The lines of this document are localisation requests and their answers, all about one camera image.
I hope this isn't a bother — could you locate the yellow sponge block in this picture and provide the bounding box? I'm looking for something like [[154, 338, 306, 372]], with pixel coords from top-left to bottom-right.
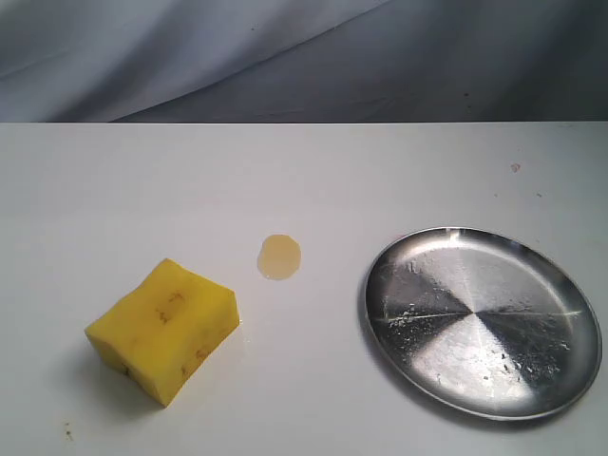
[[85, 258, 240, 408]]

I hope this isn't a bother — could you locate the small yellowish liquid spill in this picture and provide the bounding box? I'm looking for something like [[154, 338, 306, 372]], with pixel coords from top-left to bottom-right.
[[257, 234, 301, 280]]

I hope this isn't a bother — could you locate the round steel plate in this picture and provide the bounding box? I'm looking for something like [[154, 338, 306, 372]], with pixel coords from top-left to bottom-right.
[[362, 227, 602, 421]]

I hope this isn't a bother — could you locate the grey backdrop cloth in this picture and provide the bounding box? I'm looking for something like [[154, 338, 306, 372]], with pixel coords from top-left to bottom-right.
[[1, 1, 607, 123]]

